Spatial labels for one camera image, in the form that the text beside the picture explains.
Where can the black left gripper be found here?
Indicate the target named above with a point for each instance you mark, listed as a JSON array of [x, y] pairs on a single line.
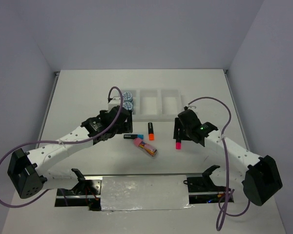
[[126, 127]]

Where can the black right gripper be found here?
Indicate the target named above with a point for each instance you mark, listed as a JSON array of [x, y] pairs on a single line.
[[177, 126]]

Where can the pink highlighter with black cap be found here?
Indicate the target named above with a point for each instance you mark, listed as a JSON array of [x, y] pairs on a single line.
[[178, 144]]

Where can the blue highlighter with black cap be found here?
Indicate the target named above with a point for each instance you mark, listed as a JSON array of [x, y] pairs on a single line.
[[133, 136]]

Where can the pink tube of coloured pens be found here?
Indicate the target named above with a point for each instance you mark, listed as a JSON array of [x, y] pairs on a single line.
[[150, 150]]

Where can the blue cleaning gel jar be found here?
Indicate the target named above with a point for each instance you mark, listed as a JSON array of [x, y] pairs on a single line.
[[128, 106], [127, 96]]

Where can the orange highlighter with black cap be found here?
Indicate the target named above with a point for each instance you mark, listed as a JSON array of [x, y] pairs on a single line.
[[150, 131]]

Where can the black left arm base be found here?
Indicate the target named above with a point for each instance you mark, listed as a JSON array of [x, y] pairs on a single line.
[[86, 193]]

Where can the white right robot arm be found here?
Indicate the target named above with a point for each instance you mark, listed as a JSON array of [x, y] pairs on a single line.
[[261, 177]]

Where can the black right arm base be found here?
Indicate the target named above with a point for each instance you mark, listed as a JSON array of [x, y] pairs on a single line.
[[202, 189]]

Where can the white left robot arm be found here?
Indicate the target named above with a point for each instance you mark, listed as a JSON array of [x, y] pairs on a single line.
[[31, 171]]

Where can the clear three-compartment plastic organizer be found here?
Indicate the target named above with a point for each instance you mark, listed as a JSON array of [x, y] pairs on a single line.
[[155, 104]]

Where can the white foil-covered front panel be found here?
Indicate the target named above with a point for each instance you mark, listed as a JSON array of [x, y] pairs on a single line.
[[143, 193]]

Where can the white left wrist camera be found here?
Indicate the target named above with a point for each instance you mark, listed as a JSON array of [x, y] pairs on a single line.
[[114, 102]]

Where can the silver metal table rail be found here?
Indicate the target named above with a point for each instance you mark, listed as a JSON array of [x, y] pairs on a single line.
[[141, 174]]

